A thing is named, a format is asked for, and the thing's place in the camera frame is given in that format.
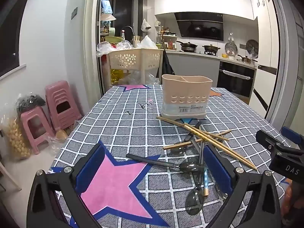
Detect bag of yellow balls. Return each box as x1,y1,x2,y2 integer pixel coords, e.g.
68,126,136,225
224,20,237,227
1,117,32,159

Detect white plastic bag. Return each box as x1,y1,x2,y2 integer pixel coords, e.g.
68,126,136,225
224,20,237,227
137,35,159,50

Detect black wok with lid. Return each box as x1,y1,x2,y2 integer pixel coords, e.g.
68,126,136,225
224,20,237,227
202,44,221,55
176,41,198,52

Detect black range hood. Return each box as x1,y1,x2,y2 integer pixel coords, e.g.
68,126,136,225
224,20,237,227
174,12,225,41

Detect person's right hand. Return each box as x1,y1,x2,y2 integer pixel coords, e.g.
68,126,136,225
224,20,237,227
284,185,304,221

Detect stack of pink plastic stools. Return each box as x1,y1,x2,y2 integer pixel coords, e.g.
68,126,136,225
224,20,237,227
45,81,82,131

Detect white sliding door frame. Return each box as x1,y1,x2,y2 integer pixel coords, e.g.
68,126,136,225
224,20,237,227
83,0,112,100

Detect black stuff in clear bag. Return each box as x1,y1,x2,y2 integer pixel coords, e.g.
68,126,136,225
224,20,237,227
15,94,46,113

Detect black hanging cloth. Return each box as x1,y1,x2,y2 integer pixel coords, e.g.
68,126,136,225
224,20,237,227
162,50,175,75

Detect grey sliding door frame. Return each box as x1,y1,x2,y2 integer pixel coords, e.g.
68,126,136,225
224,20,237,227
268,0,304,133

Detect black kitchen faucet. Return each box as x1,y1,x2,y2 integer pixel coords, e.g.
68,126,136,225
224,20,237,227
121,26,136,43

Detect wooden furniture leg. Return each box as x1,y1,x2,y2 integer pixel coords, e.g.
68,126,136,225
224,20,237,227
0,159,22,192

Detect heap of clear plastic bags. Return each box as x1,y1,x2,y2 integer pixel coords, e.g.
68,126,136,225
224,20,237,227
123,70,160,86

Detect green plastic basin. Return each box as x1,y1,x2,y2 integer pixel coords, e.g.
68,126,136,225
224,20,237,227
104,36,124,44

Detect round metal steamer rack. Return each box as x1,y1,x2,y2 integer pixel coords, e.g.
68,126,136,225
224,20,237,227
224,41,238,55

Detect single pink plastic stool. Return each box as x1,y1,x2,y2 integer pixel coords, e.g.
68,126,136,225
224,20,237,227
20,107,55,155

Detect blue hanging bag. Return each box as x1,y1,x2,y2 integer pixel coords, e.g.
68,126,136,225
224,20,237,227
101,0,113,15

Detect cream plastic basket cart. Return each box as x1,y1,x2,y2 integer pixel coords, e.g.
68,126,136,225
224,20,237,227
106,48,165,91

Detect beige plastic utensil holder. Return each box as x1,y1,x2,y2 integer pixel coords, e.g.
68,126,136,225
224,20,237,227
161,74,213,120

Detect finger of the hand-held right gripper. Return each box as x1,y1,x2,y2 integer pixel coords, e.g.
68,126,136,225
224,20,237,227
255,130,285,152
280,126,304,145

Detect crumpled clear plastic bag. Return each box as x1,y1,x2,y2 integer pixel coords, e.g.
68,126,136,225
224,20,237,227
96,41,119,57
116,40,133,50

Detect black built-in oven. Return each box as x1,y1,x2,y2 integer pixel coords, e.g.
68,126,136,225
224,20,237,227
217,61,257,98

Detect hanging plastic bag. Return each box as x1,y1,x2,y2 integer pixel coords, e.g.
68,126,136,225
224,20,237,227
141,18,151,32

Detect spice rack with bottles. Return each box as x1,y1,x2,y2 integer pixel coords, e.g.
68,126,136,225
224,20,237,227
157,32,178,50

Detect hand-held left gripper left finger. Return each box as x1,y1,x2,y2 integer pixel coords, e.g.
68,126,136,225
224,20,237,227
26,141,114,228

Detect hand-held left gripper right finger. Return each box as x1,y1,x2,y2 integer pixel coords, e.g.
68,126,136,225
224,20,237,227
203,144,283,228

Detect black handled metal spoon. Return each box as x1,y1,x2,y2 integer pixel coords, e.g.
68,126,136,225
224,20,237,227
126,153,206,174
189,134,203,157
185,141,206,215
170,121,202,155

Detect grey checked star tablecloth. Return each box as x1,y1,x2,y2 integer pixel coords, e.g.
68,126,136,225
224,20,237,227
47,84,292,228

